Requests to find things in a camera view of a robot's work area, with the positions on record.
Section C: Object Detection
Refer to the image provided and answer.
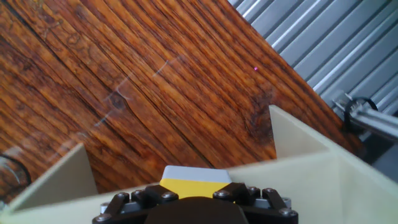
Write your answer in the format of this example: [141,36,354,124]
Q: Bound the beige wooden shelf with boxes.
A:
[0,105,398,224]

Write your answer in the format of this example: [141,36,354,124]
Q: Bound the green push button yellow box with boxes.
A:
[159,165,233,200]

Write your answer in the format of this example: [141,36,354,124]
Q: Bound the aluminium camera pole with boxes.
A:
[331,90,398,141]

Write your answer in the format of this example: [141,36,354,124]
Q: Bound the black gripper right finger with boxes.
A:
[213,182,299,224]

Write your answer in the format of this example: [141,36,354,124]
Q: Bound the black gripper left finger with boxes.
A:
[92,185,180,224]

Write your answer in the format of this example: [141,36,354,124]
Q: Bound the glossy wood grain board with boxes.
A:
[0,0,366,203]

